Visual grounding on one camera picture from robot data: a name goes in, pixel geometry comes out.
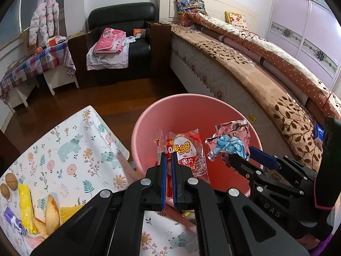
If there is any clear red snack packet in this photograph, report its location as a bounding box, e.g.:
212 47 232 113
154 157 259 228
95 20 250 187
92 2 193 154
152 127 211 206

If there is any pink plastic bucket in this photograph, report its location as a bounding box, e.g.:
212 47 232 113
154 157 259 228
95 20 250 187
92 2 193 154
131 94 264 198

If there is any pink blue wrapper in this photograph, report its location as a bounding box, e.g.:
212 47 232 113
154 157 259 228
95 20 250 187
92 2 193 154
205 119 251 162

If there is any red dotted quilt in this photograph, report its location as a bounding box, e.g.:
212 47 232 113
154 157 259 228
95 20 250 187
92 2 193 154
189 11 341 118

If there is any small pomelo peel piece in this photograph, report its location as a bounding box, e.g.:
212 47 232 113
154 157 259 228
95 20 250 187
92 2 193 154
32 217 50 239

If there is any white cloth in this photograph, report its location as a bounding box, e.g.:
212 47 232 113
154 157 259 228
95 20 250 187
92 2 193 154
86 36 139 71

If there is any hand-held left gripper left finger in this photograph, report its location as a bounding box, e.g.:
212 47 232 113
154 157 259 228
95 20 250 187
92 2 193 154
30 153 168 256

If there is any brown leaf pattern blanket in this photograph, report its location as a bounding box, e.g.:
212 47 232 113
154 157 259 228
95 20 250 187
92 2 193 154
170 23 341 174

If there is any checked tablecloth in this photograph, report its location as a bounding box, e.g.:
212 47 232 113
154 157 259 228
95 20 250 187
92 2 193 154
0 41 70 103

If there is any black leather armchair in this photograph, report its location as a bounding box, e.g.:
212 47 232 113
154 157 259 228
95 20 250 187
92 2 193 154
68 2 172 89

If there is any floral tablecloth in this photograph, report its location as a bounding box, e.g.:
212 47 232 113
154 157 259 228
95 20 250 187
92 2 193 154
0 105 200 256

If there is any pink blanket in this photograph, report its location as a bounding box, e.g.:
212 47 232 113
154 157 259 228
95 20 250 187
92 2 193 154
93 27 126 56

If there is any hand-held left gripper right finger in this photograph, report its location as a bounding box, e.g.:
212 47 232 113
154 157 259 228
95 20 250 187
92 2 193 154
171 152 311 256

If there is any small blue box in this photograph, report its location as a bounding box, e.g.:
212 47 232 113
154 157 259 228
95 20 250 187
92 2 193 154
314 124 325 147

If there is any white bed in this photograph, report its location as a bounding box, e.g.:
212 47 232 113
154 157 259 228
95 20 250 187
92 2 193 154
158 0 341 174

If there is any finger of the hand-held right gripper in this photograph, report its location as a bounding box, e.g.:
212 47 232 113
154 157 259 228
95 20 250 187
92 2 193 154
249 145 282 170
228 153 261 179

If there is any brown patterned cloth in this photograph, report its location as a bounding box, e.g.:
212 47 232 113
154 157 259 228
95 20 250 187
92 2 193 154
62 47 77 78

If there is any large pomelo peel piece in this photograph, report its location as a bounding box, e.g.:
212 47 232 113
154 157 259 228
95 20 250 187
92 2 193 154
44 194 84 234

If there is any yellow foam fruit net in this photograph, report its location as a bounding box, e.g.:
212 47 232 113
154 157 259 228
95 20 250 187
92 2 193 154
17 185 36 236

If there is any purple wrapper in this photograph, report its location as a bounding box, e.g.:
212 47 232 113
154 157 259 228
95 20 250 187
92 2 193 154
3 207 28 237

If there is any lilac wardrobe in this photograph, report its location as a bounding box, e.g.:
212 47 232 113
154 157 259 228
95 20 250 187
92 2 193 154
264 0 341 88

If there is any white side table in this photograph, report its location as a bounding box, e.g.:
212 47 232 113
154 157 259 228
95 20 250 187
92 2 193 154
4 69 79 108

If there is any colourful cartoon pillow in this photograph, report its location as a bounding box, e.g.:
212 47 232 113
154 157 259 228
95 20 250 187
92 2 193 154
174 0 207 24

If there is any white patterned puffer jacket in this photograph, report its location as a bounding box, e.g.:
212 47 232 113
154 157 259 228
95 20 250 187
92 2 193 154
28 0 59 46

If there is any yellow flower pillow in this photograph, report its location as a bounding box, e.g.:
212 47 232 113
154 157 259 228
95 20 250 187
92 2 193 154
224 11 249 30

